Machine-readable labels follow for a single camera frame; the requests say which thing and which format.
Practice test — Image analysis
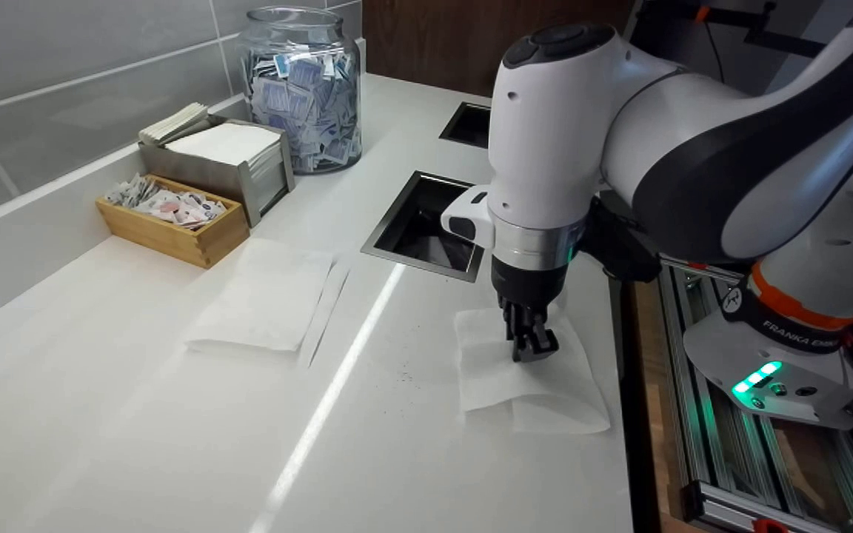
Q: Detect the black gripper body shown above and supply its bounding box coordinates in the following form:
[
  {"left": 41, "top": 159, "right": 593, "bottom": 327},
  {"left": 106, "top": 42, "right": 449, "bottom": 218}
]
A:
[{"left": 488, "top": 253, "right": 575, "bottom": 317}]

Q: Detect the white paper towel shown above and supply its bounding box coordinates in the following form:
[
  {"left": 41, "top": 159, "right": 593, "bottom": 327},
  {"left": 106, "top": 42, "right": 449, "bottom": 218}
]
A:
[
  {"left": 449, "top": 305, "right": 614, "bottom": 437},
  {"left": 184, "top": 246, "right": 353, "bottom": 364}
]

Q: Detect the aluminium rail robot base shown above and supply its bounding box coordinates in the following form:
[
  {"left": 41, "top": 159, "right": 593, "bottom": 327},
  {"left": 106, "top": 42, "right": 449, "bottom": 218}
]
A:
[{"left": 657, "top": 247, "right": 853, "bottom": 533}]

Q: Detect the steel-framed waste bin opening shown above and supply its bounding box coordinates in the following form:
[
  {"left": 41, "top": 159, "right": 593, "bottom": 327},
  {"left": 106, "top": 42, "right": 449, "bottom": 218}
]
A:
[{"left": 361, "top": 167, "right": 488, "bottom": 286}]

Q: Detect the wooden base board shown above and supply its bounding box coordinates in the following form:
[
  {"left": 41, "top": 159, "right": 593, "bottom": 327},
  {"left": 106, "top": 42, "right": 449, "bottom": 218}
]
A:
[{"left": 629, "top": 276, "right": 706, "bottom": 533}]

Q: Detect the dark brown cabinet panel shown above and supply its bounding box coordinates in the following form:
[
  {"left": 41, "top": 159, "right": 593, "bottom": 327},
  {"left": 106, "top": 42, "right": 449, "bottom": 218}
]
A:
[{"left": 361, "top": 0, "right": 637, "bottom": 99}]

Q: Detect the glass jar with packets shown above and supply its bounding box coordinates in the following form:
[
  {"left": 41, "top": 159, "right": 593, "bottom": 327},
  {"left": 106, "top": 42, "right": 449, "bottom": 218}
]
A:
[{"left": 236, "top": 2, "right": 366, "bottom": 176}]

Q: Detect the steel napkin dispenser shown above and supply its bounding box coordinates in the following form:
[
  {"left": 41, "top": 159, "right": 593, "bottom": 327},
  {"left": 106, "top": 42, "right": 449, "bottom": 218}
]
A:
[{"left": 140, "top": 114, "right": 300, "bottom": 227}]

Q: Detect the wooden box with packets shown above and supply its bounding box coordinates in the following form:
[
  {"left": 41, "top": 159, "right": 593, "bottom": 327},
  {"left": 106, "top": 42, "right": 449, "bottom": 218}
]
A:
[{"left": 93, "top": 170, "right": 251, "bottom": 273}]

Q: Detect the beige folded napkin stack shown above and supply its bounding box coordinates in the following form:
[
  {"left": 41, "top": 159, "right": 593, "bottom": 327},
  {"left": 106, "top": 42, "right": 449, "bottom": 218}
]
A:
[{"left": 137, "top": 99, "right": 214, "bottom": 147}]

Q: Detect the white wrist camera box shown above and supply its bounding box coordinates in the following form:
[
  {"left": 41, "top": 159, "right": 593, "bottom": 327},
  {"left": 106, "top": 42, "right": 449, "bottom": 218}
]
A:
[{"left": 438, "top": 184, "right": 497, "bottom": 250}]

